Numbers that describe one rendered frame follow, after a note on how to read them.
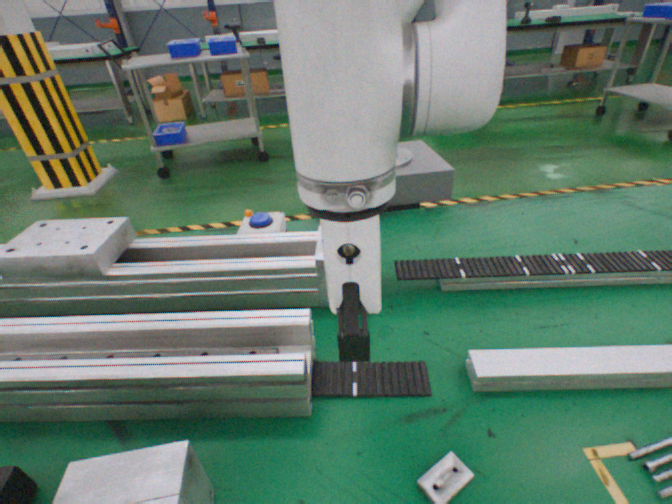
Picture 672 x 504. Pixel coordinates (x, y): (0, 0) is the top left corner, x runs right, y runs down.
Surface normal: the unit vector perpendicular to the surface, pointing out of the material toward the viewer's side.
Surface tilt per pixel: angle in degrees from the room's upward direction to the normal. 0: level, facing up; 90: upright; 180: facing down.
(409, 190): 90
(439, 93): 90
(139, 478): 0
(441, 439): 0
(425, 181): 90
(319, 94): 89
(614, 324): 0
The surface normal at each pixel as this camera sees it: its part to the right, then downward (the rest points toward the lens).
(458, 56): -0.10, 0.11
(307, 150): -0.66, 0.46
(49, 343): -0.01, 0.58
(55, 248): -0.06, -0.82
